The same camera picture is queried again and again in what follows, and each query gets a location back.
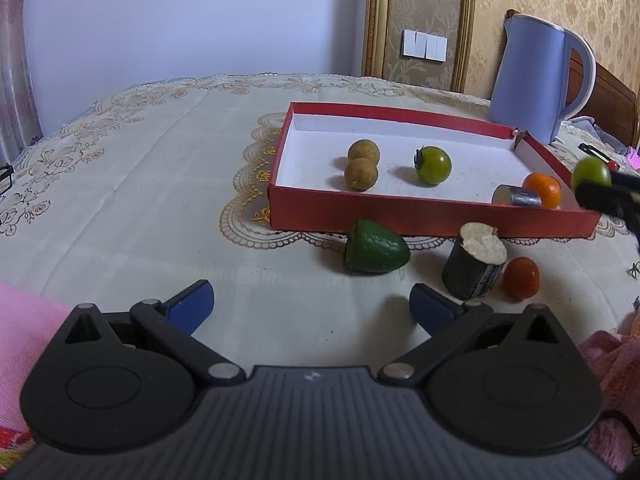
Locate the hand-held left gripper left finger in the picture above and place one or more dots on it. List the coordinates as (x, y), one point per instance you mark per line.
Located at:
(192, 305)

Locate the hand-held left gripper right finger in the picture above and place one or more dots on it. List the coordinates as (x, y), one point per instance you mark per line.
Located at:
(430, 307)

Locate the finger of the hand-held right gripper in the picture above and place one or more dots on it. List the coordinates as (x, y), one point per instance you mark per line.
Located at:
(602, 197)
(627, 178)

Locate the green tomato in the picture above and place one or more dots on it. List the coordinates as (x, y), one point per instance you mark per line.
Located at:
(590, 172)
(434, 166)

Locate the orange mandarin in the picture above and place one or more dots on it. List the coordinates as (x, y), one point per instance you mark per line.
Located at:
(545, 189)

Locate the smooth-cut sugarcane piece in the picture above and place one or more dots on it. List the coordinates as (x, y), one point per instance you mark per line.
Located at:
(515, 196)

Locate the red cardboard box tray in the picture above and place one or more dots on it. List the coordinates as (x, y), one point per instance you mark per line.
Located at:
(475, 170)

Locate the yellow longan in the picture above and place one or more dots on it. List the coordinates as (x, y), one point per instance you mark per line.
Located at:
(363, 151)
(360, 175)

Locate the pile of bedding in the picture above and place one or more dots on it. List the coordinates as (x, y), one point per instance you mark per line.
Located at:
(625, 152)

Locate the jagged sugarcane piece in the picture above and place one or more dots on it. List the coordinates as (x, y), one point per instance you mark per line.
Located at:
(470, 270)

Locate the blue electric kettle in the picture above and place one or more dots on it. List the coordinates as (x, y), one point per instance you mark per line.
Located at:
(530, 80)

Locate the pink towel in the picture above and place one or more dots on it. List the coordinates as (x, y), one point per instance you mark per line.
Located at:
(25, 340)

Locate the red floral cloth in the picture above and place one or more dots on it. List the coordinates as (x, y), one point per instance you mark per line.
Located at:
(12, 440)

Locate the pink patterned curtain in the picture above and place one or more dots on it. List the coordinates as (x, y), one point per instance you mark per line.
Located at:
(15, 60)

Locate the white light switch panel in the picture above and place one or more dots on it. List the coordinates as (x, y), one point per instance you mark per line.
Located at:
(425, 45)

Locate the gold wall frame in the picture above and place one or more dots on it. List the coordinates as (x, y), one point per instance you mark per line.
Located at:
(380, 20)

